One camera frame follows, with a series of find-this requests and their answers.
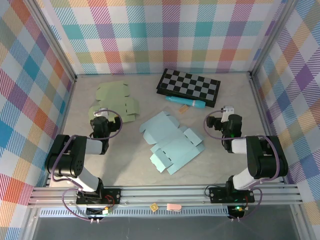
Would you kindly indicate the light green paper box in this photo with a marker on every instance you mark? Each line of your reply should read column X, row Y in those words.
column 112, row 97

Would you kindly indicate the light blue paper box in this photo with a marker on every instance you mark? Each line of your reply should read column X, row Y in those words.
column 172, row 147

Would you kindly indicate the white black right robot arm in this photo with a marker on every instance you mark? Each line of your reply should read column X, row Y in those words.
column 265, row 160

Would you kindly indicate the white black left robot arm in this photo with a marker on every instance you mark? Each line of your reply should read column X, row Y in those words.
column 65, row 160

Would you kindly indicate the small ridged wooden block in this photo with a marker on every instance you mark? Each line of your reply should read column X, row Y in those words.
column 183, row 109

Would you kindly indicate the teal marker pen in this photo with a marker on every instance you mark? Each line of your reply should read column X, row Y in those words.
column 185, row 101

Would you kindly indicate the black grey folding chessboard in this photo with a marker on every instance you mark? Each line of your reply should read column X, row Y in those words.
column 187, row 85

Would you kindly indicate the small circuit board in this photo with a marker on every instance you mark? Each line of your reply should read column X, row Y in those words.
column 237, row 209
column 106, row 211

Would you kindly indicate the small yellow tag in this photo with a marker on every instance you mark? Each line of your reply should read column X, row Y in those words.
column 154, row 207

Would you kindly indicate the pink eraser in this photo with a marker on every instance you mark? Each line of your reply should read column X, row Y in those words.
column 174, row 207

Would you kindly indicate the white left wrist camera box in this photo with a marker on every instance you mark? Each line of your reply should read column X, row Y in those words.
column 102, row 112

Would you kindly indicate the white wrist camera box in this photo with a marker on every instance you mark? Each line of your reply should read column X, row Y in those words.
column 228, row 110
column 102, row 112

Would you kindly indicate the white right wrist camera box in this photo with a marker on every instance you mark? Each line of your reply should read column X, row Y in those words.
column 228, row 110

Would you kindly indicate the aluminium side rail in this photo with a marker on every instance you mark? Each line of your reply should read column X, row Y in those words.
column 262, row 112
column 71, row 90

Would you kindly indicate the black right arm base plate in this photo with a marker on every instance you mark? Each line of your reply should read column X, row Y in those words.
column 220, row 195

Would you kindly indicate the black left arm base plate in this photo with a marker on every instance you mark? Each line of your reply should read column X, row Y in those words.
column 112, row 196

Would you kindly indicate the wide aluminium mounting rail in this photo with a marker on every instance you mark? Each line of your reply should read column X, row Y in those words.
column 162, row 193

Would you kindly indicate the aluminium frame post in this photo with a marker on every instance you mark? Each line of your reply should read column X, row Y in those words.
column 272, row 37
column 55, row 42

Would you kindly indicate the aluminium frame leg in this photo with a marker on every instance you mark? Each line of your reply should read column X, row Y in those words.
column 30, row 225
column 301, row 225

